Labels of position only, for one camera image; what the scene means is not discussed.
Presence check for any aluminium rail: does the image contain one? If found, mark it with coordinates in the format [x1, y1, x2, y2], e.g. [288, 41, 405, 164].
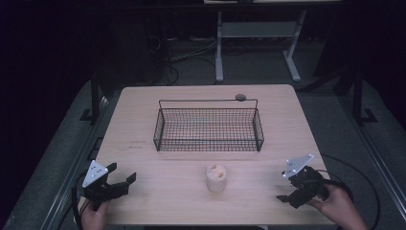
[39, 95, 111, 230]
[338, 95, 406, 221]

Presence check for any white metal stand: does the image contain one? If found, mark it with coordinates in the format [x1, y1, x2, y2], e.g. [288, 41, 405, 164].
[214, 10, 308, 84]

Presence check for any person's right hand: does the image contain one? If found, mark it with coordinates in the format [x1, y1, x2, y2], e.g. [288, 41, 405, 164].
[306, 182, 360, 226]

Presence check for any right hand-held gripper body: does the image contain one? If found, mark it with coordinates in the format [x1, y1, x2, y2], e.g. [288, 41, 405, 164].
[282, 153, 330, 205]

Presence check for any beige cylindrical cup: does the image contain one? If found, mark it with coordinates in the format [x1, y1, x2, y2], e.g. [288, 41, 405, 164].
[205, 163, 228, 194]

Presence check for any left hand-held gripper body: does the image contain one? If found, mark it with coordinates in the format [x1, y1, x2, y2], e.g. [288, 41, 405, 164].
[81, 159, 130, 203]

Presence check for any black wire basket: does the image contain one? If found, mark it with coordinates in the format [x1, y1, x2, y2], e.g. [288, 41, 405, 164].
[152, 98, 265, 152]

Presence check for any black upright post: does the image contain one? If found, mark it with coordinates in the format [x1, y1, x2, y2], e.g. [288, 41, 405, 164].
[79, 70, 103, 123]
[350, 68, 379, 125]

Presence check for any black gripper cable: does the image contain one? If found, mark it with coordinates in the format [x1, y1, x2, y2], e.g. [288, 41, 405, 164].
[71, 172, 90, 230]
[314, 153, 381, 230]

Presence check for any bundle of floor cables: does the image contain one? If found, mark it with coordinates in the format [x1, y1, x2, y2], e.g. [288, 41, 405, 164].
[147, 34, 218, 86]

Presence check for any person's left hand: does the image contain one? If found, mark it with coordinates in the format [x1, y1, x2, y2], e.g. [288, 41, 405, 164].
[79, 200, 110, 230]

